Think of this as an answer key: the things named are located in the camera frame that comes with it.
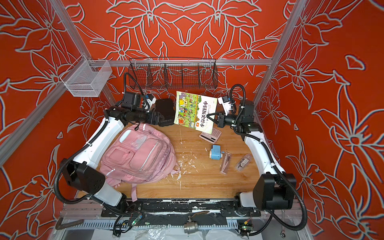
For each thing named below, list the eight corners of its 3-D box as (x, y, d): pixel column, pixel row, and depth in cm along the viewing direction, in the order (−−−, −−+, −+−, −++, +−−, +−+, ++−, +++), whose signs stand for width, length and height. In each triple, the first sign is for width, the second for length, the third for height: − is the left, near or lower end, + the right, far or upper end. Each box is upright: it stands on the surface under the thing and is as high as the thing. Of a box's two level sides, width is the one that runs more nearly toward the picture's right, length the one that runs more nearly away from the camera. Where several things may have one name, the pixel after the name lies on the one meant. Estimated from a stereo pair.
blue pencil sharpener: (210, 160, 91) (210, 157, 87) (208, 148, 96) (209, 145, 92) (223, 160, 91) (225, 157, 87) (222, 148, 96) (223, 145, 92)
